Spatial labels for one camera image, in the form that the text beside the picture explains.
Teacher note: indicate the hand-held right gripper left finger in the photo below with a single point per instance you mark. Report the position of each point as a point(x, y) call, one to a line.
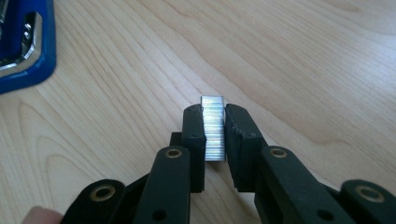
point(196, 146)

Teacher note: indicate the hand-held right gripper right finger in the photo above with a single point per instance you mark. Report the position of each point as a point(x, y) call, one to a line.
point(243, 149)

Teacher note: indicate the silver staple strip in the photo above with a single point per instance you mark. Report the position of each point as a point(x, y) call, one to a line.
point(213, 124)

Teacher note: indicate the blue stapler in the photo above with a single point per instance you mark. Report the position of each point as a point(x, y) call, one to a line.
point(46, 40)

